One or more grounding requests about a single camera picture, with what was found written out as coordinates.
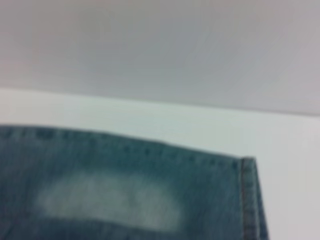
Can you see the blue denim jeans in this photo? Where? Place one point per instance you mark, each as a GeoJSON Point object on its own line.
{"type": "Point", "coordinates": [125, 187]}

